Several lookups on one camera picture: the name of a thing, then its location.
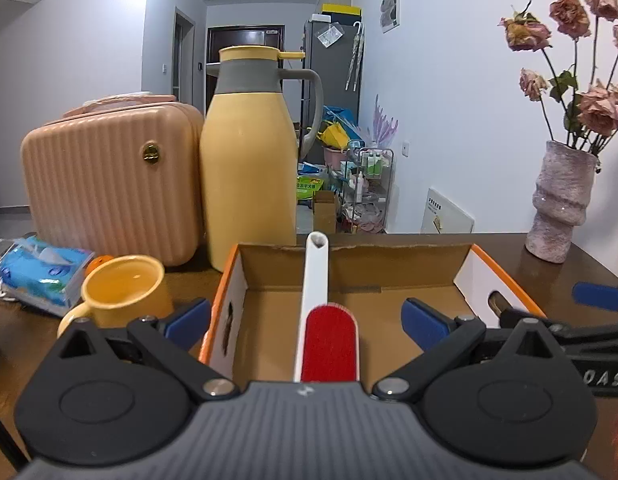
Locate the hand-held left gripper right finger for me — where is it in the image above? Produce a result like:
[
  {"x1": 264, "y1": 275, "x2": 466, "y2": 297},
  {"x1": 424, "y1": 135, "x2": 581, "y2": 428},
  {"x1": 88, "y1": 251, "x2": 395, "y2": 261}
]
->
[{"x1": 371, "y1": 297, "x2": 570, "y2": 403}]

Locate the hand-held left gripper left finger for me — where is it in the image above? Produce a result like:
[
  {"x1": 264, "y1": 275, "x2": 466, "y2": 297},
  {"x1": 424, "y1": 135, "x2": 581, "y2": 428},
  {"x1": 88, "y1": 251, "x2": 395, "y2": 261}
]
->
[{"x1": 51, "y1": 297, "x2": 240, "y2": 403}]

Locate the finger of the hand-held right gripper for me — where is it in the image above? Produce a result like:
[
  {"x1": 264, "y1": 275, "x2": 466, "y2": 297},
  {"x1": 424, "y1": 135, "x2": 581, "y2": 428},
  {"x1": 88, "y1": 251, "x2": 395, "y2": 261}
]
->
[
  {"x1": 572, "y1": 282, "x2": 618, "y2": 317},
  {"x1": 499, "y1": 307, "x2": 618, "y2": 354}
]

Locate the orange-edged cardboard box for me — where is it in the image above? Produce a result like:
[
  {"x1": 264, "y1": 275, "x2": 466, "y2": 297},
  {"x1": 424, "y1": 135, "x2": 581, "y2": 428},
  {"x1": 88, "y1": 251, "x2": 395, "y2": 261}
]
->
[{"x1": 199, "y1": 242, "x2": 547, "y2": 386}]

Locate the white and red lint brush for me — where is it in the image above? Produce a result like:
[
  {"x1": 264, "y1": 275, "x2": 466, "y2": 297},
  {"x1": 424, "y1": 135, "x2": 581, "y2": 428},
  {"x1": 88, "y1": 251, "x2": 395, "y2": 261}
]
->
[{"x1": 294, "y1": 231, "x2": 360, "y2": 385}]

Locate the yellow ceramic mug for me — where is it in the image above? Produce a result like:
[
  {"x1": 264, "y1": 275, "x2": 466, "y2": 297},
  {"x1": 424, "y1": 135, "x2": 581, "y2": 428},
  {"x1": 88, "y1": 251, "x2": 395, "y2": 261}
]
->
[{"x1": 57, "y1": 255, "x2": 174, "y2": 338}]

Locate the pink textured vase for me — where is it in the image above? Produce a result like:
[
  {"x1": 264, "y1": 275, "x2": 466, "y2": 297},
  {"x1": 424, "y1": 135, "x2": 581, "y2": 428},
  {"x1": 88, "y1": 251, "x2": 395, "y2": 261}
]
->
[{"x1": 525, "y1": 140, "x2": 600, "y2": 264}]

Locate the white leaning board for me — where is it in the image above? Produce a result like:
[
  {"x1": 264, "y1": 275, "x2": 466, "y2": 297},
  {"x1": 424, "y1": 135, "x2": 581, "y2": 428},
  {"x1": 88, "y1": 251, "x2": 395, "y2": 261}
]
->
[{"x1": 421, "y1": 187, "x2": 476, "y2": 234}]

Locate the small brown cardboard box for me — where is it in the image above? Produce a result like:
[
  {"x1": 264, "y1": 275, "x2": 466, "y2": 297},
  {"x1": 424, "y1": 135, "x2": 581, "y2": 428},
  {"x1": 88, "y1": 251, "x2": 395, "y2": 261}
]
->
[{"x1": 311, "y1": 191, "x2": 340, "y2": 235}]

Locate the metal storage trolley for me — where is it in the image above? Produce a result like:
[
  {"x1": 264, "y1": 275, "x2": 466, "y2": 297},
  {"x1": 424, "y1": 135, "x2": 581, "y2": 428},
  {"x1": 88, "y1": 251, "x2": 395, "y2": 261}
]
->
[{"x1": 339, "y1": 146, "x2": 394, "y2": 234}]

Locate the pink ribbed small suitcase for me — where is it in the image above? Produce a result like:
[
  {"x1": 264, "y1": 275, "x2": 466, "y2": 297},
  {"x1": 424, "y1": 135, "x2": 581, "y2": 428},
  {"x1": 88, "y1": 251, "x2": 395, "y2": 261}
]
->
[{"x1": 20, "y1": 91, "x2": 206, "y2": 267}]

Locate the blue tissue pack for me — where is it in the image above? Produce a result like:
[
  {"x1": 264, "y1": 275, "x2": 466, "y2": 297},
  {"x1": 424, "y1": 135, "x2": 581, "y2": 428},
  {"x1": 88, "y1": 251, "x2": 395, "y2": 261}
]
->
[{"x1": 0, "y1": 235, "x2": 96, "y2": 317}]

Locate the yellow thermos jug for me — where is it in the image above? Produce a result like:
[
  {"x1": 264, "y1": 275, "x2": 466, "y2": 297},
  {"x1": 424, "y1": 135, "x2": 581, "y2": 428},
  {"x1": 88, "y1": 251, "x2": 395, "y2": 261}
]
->
[{"x1": 199, "y1": 46, "x2": 324, "y2": 273}]

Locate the green printed bag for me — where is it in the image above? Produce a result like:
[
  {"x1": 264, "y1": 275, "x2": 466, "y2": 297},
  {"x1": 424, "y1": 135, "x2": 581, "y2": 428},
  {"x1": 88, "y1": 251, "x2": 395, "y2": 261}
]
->
[{"x1": 296, "y1": 174, "x2": 326, "y2": 206}]

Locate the pink bucket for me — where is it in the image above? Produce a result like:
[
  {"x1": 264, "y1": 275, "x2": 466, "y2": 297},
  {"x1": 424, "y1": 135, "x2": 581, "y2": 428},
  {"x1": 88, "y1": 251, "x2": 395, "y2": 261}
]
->
[{"x1": 323, "y1": 146, "x2": 350, "y2": 170}]

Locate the bunch of dried pink roses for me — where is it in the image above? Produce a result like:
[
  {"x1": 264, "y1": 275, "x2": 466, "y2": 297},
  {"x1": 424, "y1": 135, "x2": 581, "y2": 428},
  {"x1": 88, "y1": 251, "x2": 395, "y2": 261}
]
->
[{"x1": 498, "y1": 0, "x2": 618, "y2": 157}]

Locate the yellow bag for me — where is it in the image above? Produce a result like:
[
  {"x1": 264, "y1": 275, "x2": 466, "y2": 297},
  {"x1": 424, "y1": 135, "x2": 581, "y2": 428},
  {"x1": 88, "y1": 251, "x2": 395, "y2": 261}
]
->
[{"x1": 319, "y1": 121, "x2": 350, "y2": 152}]

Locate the blue plastic bag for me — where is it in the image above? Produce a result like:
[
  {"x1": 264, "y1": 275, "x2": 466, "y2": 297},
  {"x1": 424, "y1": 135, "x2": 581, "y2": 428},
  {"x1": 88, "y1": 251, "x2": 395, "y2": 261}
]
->
[{"x1": 323, "y1": 105, "x2": 364, "y2": 141}]

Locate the grey refrigerator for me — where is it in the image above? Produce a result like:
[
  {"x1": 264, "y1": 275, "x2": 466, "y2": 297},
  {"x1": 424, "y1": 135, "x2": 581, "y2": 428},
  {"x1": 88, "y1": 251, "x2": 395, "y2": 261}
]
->
[{"x1": 301, "y1": 19, "x2": 364, "y2": 166}]

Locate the grey side door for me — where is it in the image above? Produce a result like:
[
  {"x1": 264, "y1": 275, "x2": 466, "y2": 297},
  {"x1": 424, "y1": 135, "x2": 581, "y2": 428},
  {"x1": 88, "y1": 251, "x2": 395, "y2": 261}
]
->
[{"x1": 171, "y1": 6, "x2": 196, "y2": 106}]

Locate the hanging folded umbrella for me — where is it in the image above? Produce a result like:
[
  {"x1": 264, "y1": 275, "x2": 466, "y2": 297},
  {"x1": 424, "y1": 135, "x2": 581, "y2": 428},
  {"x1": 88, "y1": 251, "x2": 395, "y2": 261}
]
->
[{"x1": 345, "y1": 21, "x2": 364, "y2": 92}]

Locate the clear plastic bag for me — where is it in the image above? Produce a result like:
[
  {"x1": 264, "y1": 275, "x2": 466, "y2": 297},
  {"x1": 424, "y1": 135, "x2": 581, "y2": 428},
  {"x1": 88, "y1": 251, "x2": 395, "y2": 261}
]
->
[{"x1": 316, "y1": 24, "x2": 346, "y2": 48}]

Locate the yellow and black box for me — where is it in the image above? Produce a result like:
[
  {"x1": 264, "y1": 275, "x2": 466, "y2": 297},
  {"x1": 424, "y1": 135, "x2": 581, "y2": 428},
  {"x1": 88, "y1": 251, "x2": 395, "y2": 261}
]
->
[{"x1": 321, "y1": 3, "x2": 364, "y2": 17}]

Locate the purple wall decal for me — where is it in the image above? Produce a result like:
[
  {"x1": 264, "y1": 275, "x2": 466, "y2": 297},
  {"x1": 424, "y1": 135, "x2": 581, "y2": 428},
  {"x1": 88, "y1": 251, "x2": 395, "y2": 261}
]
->
[{"x1": 371, "y1": 94, "x2": 400, "y2": 148}]

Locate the wall poster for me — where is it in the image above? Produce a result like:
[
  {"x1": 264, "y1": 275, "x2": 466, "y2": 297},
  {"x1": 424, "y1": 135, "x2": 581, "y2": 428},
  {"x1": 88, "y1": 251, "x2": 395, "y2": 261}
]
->
[{"x1": 380, "y1": 0, "x2": 401, "y2": 34}]

